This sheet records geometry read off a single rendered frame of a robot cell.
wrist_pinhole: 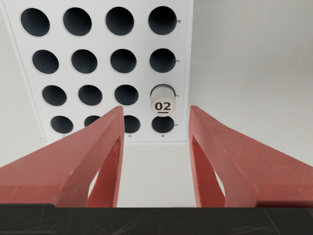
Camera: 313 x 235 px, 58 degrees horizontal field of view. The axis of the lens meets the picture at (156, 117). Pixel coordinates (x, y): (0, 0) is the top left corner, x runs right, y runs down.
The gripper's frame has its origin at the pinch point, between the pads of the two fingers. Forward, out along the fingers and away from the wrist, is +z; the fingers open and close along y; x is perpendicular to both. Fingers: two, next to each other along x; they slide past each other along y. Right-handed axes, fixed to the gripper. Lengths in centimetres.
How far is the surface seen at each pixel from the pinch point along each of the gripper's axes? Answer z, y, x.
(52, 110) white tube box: 2.9, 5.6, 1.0
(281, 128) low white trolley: 6.4, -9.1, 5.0
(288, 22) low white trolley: 6.5, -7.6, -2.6
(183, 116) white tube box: 2.8, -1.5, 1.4
